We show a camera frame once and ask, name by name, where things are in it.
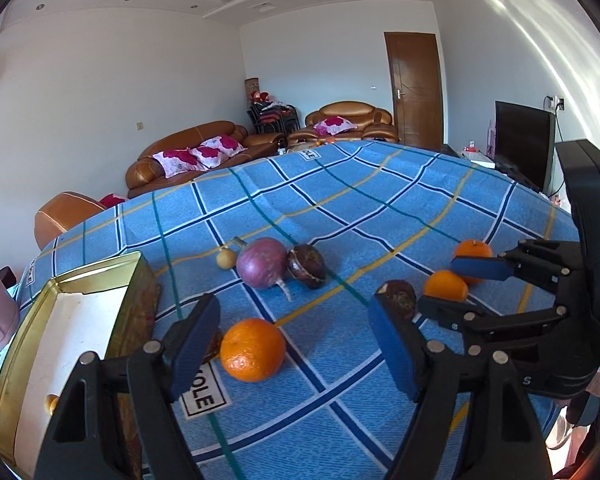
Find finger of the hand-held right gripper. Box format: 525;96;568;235
417;295;600;360
451;239;587;307

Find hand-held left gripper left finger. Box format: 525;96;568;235
32;292;222;480

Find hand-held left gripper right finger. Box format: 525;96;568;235
367;284;553;480

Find orange tangerine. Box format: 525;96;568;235
452;239;494;285
423;270;469;303
220;317;287;383

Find purple radish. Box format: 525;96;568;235
232;236;295;303

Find gold tin box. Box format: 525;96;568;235
0;251;162;480

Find dark brown round fruit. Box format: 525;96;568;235
286;244;327;290
377;280;417;321

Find black flat television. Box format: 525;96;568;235
494;100;556;196

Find low television cabinet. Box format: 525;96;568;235
442;142;501;168

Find blue plaid tablecloth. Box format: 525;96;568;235
15;140;581;480

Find brown leather armchair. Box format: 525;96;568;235
287;101;400;147
34;191;131;251

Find brown wooden door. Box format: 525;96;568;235
384;31;448;148

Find long brown leather sofa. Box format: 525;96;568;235
126;120;286;200

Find stacked black chairs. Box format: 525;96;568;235
247;101;301;135

